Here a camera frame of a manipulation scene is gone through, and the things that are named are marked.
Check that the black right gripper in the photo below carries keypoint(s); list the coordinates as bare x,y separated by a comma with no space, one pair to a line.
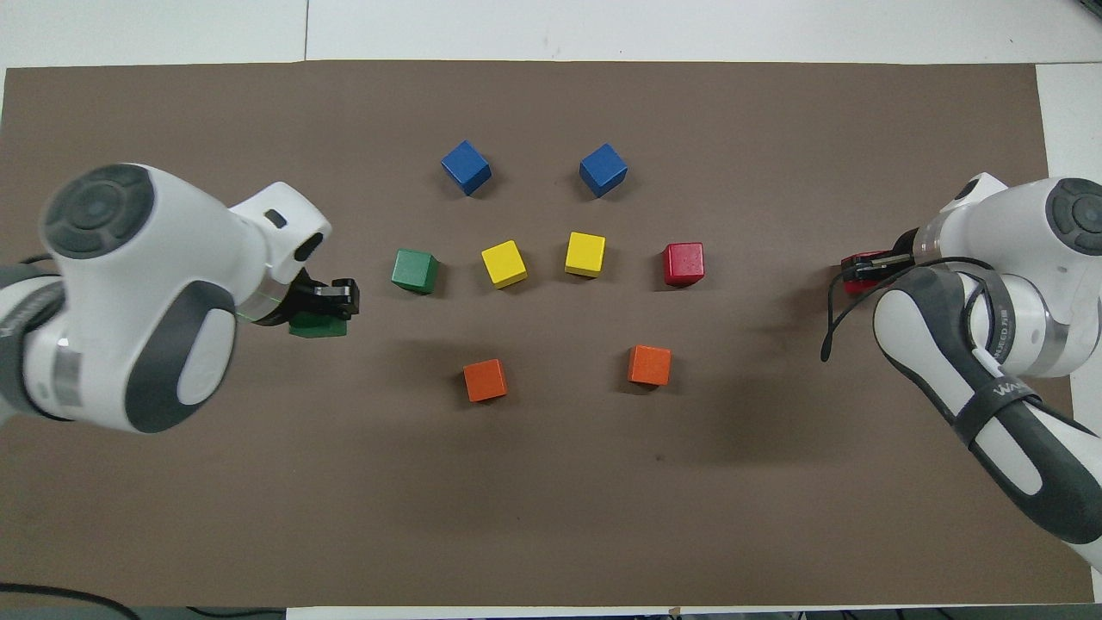
909,248

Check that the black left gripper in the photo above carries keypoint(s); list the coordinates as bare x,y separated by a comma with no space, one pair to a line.
297,306

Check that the red wooden cube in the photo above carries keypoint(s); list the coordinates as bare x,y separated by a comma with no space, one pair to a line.
854,286
684,263

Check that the green wooden cube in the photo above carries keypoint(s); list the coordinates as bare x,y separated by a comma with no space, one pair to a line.
318,328
415,271

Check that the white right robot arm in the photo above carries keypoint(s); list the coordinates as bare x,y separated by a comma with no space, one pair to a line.
999,224

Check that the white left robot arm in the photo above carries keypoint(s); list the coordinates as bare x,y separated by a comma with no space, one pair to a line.
129,284

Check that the yellow wooden cube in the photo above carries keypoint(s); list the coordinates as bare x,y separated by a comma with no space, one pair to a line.
585,254
504,263

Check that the orange wooden cube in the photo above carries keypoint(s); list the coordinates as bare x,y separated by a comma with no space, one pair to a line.
485,380
649,365

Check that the blue wooden cube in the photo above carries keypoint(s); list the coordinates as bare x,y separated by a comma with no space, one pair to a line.
466,168
603,170

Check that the brown table mat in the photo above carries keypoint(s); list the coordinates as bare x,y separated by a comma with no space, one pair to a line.
551,517

